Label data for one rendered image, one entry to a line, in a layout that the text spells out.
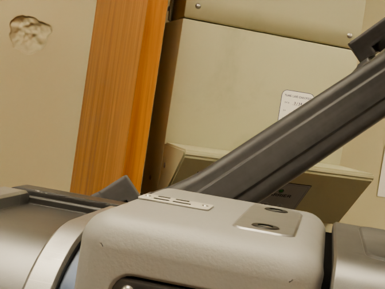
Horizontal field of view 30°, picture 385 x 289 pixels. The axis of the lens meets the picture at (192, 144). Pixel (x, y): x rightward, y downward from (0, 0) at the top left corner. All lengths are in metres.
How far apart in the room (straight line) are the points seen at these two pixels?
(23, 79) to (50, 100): 0.07
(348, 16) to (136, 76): 0.41
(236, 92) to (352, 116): 0.60
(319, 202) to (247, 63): 0.26
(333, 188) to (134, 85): 0.36
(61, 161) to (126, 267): 1.29
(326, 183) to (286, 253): 0.88
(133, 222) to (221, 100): 0.90
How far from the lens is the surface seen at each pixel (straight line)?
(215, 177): 0.56
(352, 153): 1.78
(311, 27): 1.24
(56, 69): 1.55
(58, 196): 0.43
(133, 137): 1.05
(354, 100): 0.61
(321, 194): 1.18
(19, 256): 0.34
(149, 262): 0.28
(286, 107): 1.22
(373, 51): 0.74
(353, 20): 1.28
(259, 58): 1.20
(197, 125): 1.17
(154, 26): 1.06
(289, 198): 1.17
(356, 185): 1.18
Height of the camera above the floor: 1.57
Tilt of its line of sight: 3 degrees down
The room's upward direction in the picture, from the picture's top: 9 degrees clockwise
